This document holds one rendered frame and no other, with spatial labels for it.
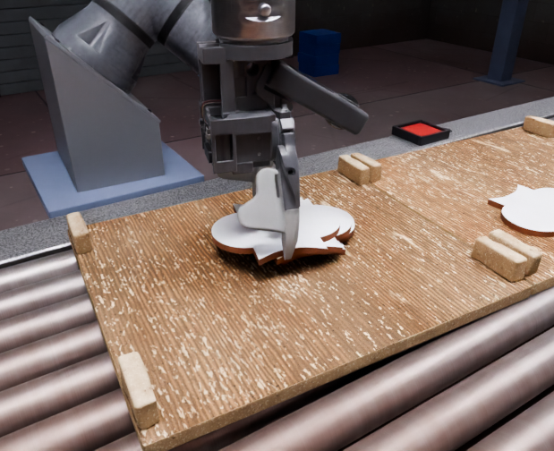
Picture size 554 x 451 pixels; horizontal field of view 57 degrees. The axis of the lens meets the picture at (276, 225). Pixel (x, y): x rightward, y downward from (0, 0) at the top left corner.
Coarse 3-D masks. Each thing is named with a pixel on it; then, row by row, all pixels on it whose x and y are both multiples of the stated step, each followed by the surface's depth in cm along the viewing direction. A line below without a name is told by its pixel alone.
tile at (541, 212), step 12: (516, 192) 70; (528, 192) 70; (540, 192) 70; (552, 192) 70; (492, 204) 68; (504, 204) 67; (516, 204) 67; (528, 204) 67; (540, 204) 67; (552, 204) 67; (504, 216) 64; (516, 216) 64; (528, 216) 64; (540, 216) 64; (552, 216) 64; (516, 228) 63; (528, 228) 62; (540, 228) 62; (552, 228) 62
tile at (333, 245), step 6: (300, 198) 65; (300, 204) 63; (306, 204) 63; (336, 210) 62; (342, 216) 61; (348, 216) 61; (342, 222) 59; (348, 222) 59; (342, 228) 58; (348, 228) 58; (342, 234) 57; (330, 240) 56; (336, 240) 56; (330, 246) 55; (336, 246) 55; (336, 252) 55; (342, 252) 55; (276, 258) 53; (282, 258) 53
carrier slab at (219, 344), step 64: (320, 192) 72; (128, 256) 58; (192, 256) 58; (320, 256) 58; (384, 256) 58; (448, 256) 58; (128, 320) 48; (192, 320) 48; (256, 320) 48; (320, 320) 48; (384, 320) 48; (448, 320) 48; (192, 384) 42; (256, 384) 42; (320, 384) 43
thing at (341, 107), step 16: (272, 64) 48; (288, 64) 50; (272, 80) 47; (288, 80) 47; (304, 80) 48; (288, 96) 48; (304, 96) 48; (320, 96) 49; (336, 96) 49; (352, 96) 52; (320, 112) 50; (336, 112) 50; (352, 112) 51; (336, 128) 53; (352, 128) 51
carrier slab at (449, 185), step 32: (384, 160) 82; (416, 160) 82; (448, 160) 82; (480, 160) 82; (512, 160) 82; (544, 160) 82; (384, 192) 72; (416, 192) 72; (448, 192) 72; (480, 192) 72; (512, 192) 72; (448, 224) 64; (480, 224) 64; (544, 256) 58; (544, 288) 55
